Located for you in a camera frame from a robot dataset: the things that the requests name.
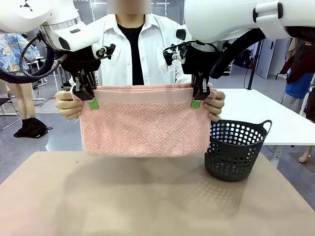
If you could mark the person in white shirt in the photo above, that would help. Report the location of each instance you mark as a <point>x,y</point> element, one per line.
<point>152,37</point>

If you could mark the black stand pole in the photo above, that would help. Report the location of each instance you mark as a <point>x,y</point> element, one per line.
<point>253,68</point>

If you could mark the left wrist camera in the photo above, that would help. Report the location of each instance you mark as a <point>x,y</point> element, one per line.
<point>102,51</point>

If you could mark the maroon hanging garment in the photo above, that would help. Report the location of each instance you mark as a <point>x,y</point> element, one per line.
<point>302,61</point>

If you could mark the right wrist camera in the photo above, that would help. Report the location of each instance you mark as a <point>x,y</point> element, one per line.
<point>172,56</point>

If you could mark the person's right hand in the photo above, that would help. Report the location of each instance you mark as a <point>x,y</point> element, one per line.
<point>67,105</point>

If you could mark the white standing desk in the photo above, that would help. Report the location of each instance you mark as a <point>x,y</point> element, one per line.
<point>40,59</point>

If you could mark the black cloth pile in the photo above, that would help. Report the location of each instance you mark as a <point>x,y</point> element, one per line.
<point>30,129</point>

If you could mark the white table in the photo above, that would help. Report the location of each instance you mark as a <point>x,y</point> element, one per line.
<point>270,110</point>

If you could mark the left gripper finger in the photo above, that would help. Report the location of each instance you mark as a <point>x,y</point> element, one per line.
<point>89,94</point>
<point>78,82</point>

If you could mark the person's left hand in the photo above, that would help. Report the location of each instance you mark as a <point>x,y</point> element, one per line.
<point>216,105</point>

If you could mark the pink terry towel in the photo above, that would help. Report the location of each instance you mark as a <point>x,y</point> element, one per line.
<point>147,127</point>

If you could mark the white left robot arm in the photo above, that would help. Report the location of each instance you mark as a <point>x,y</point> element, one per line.
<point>37,12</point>

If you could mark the white door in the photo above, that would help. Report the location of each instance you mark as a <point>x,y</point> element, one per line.
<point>270,61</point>

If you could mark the mannequin in blue floral shirt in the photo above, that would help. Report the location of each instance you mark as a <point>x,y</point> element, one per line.
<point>9,49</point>

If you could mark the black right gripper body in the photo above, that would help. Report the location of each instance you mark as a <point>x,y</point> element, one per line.
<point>197,61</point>

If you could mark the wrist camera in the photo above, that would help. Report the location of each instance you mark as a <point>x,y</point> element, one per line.
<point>102,51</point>
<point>172,56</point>

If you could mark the blue hanging garment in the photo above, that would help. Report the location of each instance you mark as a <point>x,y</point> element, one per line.
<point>299,86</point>

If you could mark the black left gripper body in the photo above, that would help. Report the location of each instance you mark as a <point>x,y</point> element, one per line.
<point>78,62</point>

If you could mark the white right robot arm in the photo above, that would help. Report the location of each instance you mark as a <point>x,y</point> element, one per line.
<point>221,17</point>

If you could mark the black chair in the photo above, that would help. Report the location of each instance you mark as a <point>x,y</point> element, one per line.
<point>5,100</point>

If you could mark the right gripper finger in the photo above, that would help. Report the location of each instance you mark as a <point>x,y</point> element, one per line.
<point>206,91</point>
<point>196,94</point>

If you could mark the black perforated plastic basket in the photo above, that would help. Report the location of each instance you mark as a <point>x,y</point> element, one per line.
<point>233,157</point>

